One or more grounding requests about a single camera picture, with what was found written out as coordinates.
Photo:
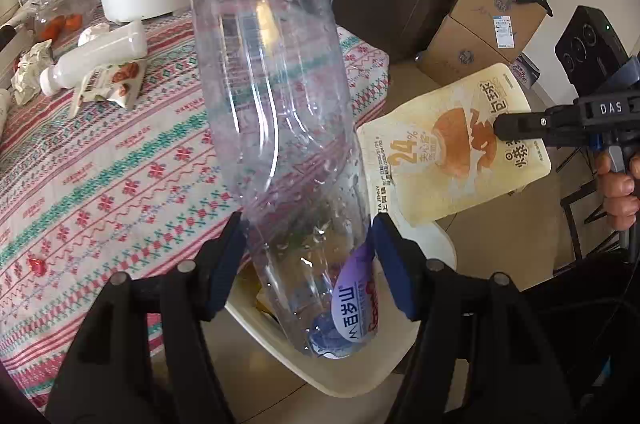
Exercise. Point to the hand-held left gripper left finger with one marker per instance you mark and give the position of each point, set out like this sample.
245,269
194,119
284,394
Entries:
227,269

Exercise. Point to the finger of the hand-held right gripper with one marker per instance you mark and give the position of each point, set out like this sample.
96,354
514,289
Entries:
525,126

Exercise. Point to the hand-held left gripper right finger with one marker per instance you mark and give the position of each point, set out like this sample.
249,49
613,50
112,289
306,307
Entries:
400,264

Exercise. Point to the pale yellow bread bag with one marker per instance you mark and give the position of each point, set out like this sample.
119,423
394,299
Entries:
450,184

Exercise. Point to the white plastic bin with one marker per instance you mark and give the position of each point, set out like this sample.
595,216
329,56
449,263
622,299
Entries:
350,379

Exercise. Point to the clear plastic water bottle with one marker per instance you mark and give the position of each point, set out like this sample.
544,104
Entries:
280,128

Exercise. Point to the snack wrapper with red fruit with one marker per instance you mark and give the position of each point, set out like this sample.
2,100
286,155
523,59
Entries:
115,89

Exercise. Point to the white plastic drink bottle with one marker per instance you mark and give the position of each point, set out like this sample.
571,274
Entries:
100,53

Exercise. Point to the white tissue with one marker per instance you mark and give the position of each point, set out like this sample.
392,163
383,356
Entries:
93,34

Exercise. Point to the white wrapper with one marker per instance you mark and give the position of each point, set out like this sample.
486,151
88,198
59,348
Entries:
30,71

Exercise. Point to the person's right hand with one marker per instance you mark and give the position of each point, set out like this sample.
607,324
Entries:
617,191

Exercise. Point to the small printed box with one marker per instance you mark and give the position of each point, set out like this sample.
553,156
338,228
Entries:
525,71

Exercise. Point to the black speaker box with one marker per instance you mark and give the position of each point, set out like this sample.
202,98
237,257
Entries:
585,43

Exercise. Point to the brown cardboard box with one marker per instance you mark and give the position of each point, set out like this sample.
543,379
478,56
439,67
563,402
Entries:
460,53
480,13

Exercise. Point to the patterned striped tablecloth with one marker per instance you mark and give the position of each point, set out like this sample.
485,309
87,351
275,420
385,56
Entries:
125,163

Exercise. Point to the small red candy wrapper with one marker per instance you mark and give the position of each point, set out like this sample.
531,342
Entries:
36,265

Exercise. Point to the small tangerine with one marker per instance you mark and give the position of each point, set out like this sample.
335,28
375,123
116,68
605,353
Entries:
74,21
52,28

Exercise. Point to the black metal frame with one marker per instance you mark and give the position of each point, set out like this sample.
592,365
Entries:
571,229

